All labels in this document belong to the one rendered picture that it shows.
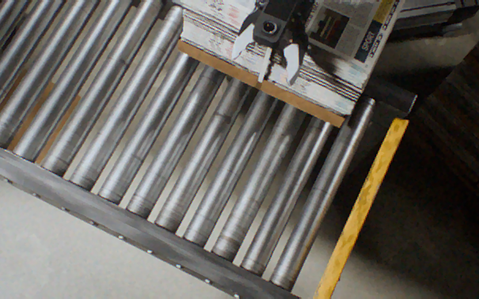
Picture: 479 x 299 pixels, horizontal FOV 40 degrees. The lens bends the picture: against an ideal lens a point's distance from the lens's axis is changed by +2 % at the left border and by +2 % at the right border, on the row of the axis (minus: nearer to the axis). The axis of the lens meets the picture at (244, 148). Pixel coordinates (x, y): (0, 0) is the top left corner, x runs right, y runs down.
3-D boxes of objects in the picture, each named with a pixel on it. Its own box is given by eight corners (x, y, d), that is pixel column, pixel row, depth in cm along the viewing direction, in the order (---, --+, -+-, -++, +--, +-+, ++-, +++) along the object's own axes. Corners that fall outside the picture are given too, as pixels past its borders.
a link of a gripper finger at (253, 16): (252, 45, 115) (287, 18, 110) (249, 50, 114) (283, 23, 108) (234, 25, 114) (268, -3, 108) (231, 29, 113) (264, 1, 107)
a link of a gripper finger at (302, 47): (311, 62, 113) (306, 14, 108) (308, 66, 111) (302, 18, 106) (285, 61, 114) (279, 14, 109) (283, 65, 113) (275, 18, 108)
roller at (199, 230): (302, 65, 144) (290, 51, 140) (205, 256, 131) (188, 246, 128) (287, 65, 147) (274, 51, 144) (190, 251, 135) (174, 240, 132)
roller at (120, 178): (219, 30, 148) (220, 20, 143) (117, 213, 135) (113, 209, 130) (199, 20, 148) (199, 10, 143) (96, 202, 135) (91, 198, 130)
